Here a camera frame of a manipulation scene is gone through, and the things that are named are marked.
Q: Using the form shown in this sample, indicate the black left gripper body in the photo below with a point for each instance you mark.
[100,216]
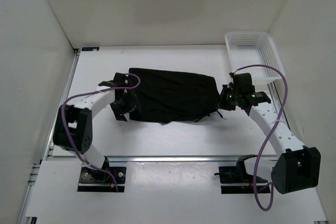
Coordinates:
[127,105]

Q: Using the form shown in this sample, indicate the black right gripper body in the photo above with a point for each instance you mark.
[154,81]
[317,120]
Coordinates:
[228,100]

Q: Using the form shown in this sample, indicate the black shorts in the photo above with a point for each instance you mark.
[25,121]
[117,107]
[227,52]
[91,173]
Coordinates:
[171,96]

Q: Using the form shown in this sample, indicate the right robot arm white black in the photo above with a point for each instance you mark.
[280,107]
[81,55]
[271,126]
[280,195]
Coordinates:
[298,166]

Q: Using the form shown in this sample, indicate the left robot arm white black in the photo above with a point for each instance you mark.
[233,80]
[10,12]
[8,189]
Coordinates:
[73,130]

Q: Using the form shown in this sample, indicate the white perforated plastic basket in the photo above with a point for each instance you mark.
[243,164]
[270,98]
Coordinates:
[254,48]

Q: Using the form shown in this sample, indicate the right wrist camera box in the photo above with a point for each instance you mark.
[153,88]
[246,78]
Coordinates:
[242,83]

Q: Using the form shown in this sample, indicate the aluminium front rail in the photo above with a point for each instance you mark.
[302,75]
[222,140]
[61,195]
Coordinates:
[174,159]

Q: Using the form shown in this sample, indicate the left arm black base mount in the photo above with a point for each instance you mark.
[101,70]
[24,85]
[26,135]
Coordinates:
[93,181]

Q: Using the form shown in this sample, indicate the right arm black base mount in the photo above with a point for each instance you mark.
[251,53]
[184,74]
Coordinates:
[235,179]

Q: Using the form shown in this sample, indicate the aluminium left side rail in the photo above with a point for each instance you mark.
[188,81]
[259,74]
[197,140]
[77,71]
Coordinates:
[48,146]

